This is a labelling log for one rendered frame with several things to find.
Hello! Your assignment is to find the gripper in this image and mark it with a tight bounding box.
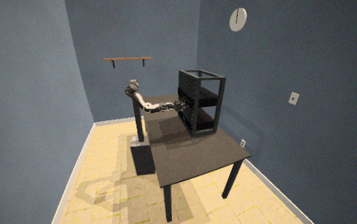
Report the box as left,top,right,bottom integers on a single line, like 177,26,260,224
173,100,189,112

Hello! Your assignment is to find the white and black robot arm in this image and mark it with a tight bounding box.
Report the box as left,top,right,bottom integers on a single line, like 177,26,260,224
125,81,174,113

